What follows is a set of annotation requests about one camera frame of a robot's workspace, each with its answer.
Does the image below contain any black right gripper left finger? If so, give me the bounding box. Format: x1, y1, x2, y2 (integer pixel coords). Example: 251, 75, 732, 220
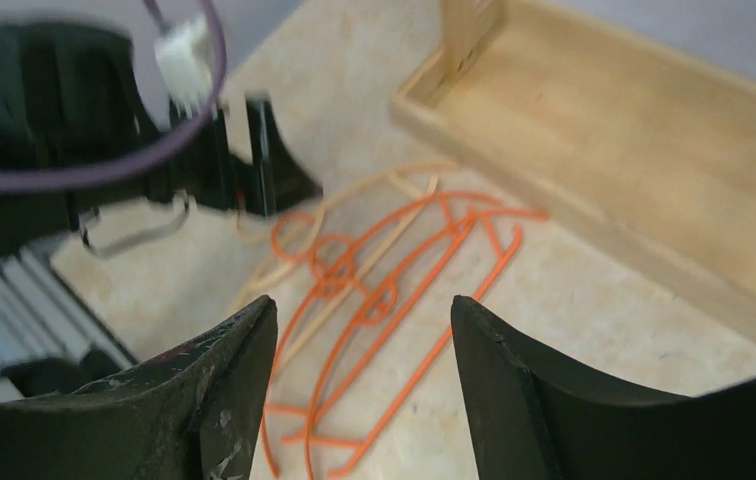
0, 295, 278, 479

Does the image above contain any wooden hanger rack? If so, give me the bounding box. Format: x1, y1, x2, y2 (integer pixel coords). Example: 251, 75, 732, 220
391, 1, 756, 343

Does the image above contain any beige plastic hanger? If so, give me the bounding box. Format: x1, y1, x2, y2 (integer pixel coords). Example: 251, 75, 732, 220
228, 158, 462, 372

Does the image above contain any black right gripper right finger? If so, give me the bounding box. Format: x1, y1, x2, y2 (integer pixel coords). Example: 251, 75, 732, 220
451, 296, 756, 479

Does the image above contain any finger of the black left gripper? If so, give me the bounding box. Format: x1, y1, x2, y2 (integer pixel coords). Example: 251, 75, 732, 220
245, 97, 323, 218

